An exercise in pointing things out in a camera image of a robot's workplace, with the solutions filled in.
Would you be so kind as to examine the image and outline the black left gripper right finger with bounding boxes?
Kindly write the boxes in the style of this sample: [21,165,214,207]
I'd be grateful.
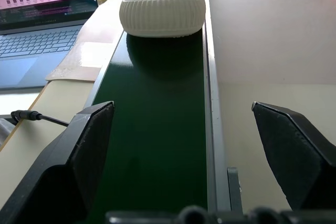
[251,101,336,211]

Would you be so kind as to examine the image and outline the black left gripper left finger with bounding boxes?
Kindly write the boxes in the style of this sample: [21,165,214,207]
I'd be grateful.
[0,101,116,224]

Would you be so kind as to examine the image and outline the green conveyor belt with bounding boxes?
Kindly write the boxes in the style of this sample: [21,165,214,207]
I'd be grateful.
[83,0,232,224]

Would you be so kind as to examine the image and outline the brown cardboard sheet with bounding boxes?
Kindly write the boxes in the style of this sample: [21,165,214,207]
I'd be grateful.
[45,0,132,82]

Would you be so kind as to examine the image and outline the grey open laptop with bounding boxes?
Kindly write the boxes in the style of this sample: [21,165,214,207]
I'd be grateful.
[0,0,99,90]

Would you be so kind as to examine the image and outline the cream canvas sneaker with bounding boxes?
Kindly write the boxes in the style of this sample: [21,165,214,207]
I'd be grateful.
[119,0,206,38]

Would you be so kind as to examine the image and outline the black cable with plug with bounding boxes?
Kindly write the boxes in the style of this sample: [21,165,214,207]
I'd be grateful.
[10,110,70,127]

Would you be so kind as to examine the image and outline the grey metal bracket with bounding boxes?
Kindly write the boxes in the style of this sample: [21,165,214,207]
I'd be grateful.
[227,167,244,214]

